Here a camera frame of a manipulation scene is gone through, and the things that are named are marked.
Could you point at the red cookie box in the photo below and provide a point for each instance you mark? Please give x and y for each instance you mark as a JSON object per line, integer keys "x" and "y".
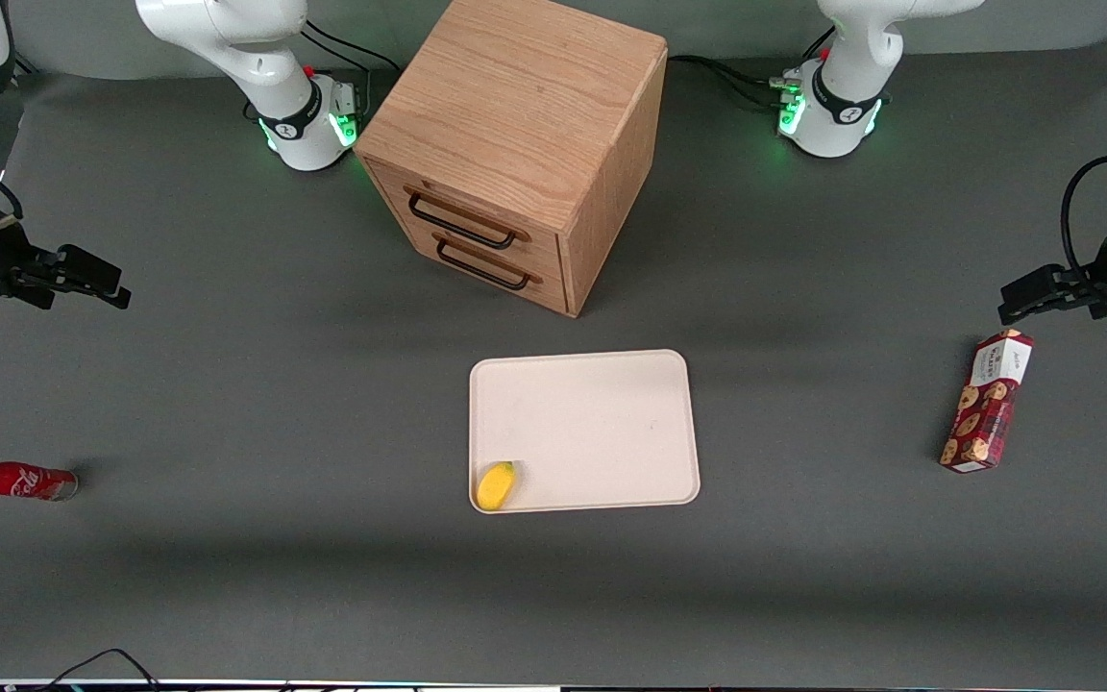
{"x": 986, "y": 404}

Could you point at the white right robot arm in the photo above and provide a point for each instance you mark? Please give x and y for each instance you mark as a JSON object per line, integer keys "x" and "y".
{"x": 256, "y": 58}

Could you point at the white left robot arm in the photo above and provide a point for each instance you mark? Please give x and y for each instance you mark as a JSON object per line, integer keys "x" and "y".
{"x": 847, "y": 77}

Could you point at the beige plastic tray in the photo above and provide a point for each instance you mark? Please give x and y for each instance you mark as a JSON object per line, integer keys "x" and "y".
{"x": 592, "y": 432}

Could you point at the red coke bottle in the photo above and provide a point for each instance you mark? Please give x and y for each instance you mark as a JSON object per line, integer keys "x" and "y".
{"x": 20, "y": 481}

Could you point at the yellow toy mango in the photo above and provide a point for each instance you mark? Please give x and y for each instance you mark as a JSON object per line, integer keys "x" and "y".
{"x": 496, "y": 485}

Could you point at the wooden two-drawer cabinet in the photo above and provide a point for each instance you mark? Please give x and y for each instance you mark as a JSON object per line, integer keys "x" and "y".
{"x": 515, "y": 125}

